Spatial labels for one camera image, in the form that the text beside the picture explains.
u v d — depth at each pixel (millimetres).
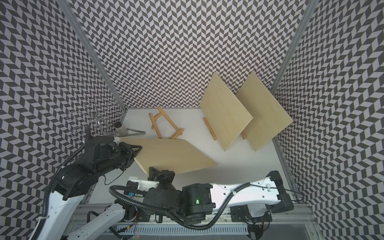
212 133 991
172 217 348
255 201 377
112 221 569
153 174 467
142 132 1041
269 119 714
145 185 437
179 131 984
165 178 469
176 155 952
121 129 967
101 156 435
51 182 388
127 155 533
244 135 962
